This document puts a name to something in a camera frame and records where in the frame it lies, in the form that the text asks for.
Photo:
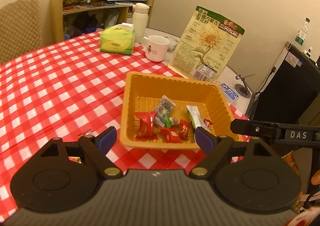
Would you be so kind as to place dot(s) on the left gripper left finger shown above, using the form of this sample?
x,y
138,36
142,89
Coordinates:
x,y
95,149

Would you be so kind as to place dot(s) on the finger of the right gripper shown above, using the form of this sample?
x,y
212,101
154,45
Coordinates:
x,y
267,131

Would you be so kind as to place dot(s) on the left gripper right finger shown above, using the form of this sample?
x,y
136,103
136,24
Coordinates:
x,y
216,148

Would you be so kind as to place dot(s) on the silver green snack packet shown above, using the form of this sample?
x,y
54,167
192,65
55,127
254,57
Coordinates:
x,y
195,118

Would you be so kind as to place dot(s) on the large red snack packet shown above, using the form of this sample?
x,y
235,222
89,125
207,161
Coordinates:
x,y
147,126

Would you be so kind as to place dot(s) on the green candy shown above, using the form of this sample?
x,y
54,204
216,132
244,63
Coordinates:
x,y
170,121

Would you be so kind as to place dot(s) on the grey transparent nut packet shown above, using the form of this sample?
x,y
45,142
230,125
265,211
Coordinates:
x,y
163,109

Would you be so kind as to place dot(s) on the small red orange candy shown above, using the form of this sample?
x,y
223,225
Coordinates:
x,y
184,127

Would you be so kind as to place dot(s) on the red white striped candy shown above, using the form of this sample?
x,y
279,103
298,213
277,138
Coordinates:
x,y
87,134

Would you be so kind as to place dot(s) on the red twisted candy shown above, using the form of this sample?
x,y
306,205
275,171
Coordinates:
x,y
207,122

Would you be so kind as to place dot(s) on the small black desk stand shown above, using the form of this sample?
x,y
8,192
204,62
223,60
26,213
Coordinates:
x,y
243,88

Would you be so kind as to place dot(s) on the blue white small box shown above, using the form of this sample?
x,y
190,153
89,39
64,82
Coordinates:
x,y
229,93

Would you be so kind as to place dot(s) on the red pillow candy pack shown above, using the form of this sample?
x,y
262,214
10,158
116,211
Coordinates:
x,y
170,135

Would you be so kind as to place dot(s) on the black mini fridge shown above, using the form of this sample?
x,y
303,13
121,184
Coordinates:
x,y
291,93

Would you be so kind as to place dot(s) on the red white checkered tablecloth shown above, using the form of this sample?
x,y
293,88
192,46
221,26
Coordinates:
x,y
64,90

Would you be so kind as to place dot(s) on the yellow plastic tray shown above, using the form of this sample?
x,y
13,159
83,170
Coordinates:
x,y
143,93

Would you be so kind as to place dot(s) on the sunflower seed bag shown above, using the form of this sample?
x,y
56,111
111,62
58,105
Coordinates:
x,y
206,46

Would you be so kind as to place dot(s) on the plastic water bottle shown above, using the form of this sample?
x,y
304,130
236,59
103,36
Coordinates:
x,y
301,34

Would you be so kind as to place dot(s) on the green tissue pack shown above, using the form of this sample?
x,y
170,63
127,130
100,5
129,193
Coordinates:
x,y
119,39

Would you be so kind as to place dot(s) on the white ceramic mug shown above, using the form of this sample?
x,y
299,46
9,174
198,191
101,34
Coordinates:
x,y
155,47

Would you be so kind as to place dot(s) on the white thermos bottle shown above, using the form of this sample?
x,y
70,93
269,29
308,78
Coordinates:
x,y
139,20

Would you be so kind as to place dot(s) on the wooden shelf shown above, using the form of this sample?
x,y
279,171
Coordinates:
x,y
61,18

